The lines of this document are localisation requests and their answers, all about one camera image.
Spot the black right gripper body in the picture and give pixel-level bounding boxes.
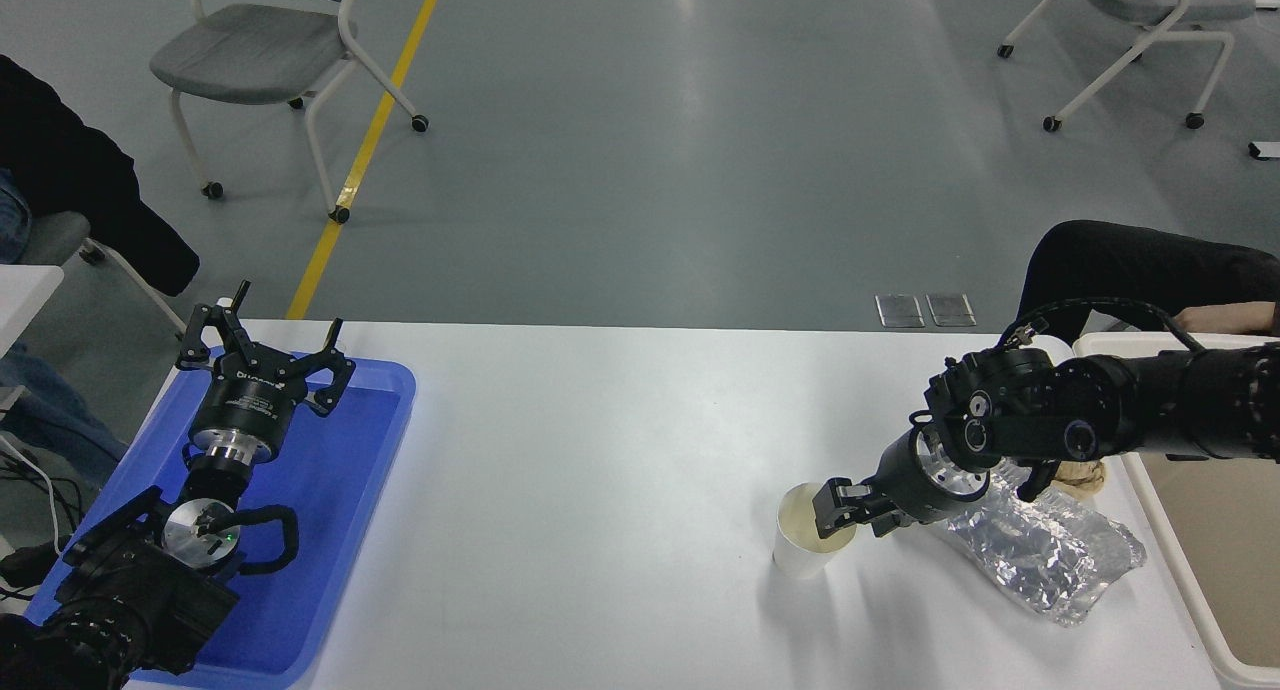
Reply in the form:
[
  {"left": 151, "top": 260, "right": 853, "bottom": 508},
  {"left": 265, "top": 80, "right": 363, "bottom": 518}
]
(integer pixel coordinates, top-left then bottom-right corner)
[{"left": 868, "top": 426, "right": 952, "bottom": 527}]

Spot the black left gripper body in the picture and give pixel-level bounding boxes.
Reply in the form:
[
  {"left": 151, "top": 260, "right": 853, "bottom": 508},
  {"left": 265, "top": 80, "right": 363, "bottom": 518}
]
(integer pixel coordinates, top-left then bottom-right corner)
[{"left": 187, "top": 355, "right": 312, "bottom": 451}]

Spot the white paper cup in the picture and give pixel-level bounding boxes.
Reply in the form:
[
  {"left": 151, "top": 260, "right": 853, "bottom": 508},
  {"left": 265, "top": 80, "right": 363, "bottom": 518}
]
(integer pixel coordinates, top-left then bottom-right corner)
[{"left": 773, "top": 482, "right": 860, "bottom": 581}]

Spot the person's hand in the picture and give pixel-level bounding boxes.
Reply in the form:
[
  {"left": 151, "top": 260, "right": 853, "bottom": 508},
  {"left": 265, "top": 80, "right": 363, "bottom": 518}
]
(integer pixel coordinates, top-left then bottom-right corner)
[{"left": 1171, "top": 301, "right": 1280, "bottom": 334}]

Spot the blue plastic tray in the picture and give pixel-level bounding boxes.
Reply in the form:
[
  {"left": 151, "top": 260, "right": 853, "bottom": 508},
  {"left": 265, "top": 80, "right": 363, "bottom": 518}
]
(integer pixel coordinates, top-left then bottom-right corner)
[{"left": 22, "top": 348, "right": 417, "bottom": 689}]

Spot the silver floor plate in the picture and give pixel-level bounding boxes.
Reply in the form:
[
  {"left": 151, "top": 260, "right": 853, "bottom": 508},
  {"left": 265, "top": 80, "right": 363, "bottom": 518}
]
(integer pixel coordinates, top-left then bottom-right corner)
[
  {"left": 926, "top": 292, "right": 978, "bottom": 328},
  {"left": 875, "top": 293, "right": 927, "bottom": 329}
]

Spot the crumpled tan paper ball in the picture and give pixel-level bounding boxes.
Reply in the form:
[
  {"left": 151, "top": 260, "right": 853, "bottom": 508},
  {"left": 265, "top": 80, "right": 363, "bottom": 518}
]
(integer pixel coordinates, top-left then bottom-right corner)
[{"left": 1045, "top": 458, "right": 1109, "bottom": 497}]

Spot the small white side table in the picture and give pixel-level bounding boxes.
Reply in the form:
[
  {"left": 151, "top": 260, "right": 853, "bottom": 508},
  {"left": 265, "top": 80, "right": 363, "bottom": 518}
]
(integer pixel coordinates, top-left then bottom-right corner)
[{"left": 0, "top": 265, "right": 66, "bottom": 357}]

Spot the person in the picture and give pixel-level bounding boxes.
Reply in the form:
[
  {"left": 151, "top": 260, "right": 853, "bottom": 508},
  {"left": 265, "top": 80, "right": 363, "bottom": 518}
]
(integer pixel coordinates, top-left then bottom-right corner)
[
  {"left": 0, "top": 55, "right": 201, "bottom": 487},
  {"left": 1018, "top": 220, "right": 1280, "bottom": 347}
]

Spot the large pale bin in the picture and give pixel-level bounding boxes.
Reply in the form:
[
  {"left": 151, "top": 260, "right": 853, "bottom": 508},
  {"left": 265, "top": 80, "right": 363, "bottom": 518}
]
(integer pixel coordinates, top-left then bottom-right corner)
[{"left": 1072, "top": 332, "right": 1280, "bottom": 690}]

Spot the grey chair white frame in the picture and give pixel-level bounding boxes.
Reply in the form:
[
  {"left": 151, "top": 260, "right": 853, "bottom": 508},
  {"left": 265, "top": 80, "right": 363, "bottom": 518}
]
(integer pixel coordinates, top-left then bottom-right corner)
[
  {"left": 18, "top": 210, "right": 191, "bottom": 337},
  {"left": 997, "top": 0, "right": 1261, "bottom": 134},
  {"left": 150, "top": 0, "right": 431, "bottom": 225}
]

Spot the white cable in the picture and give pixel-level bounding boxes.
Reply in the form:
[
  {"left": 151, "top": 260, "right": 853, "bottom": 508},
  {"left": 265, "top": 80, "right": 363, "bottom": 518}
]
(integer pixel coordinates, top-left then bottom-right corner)
[{"left": 0, "top": 432, "right": 63, "bottom": 553}]

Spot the black cable bundle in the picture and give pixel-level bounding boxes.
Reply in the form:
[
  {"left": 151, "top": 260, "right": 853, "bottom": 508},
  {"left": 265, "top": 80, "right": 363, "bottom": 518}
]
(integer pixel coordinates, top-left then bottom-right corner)
[{"left": 0, "top": 462, "right": 89, "bottom": 603}]

